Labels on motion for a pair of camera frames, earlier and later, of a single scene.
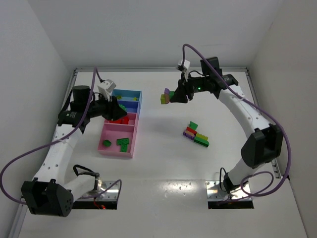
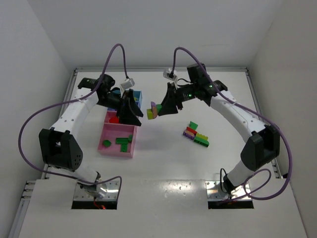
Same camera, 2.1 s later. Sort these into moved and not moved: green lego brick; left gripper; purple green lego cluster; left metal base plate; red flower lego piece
Moved: purple green lego cluster; left gripper
Not moved: red flower lego piece; green lego brick; left metal base plate
